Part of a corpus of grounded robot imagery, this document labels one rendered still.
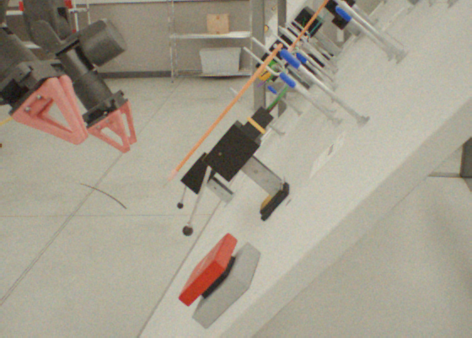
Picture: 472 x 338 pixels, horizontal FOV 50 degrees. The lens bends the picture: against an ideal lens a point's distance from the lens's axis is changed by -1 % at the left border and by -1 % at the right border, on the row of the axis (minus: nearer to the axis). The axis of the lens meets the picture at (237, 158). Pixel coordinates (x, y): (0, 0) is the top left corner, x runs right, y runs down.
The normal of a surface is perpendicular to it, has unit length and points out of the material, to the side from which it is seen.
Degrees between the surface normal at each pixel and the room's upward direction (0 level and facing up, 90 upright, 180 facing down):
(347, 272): 0
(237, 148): 83
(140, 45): 90
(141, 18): 90
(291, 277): 90
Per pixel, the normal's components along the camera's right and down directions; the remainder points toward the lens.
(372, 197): -0.21, 0.32
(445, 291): -0.03, -0.95
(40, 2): 0.01, 0.31
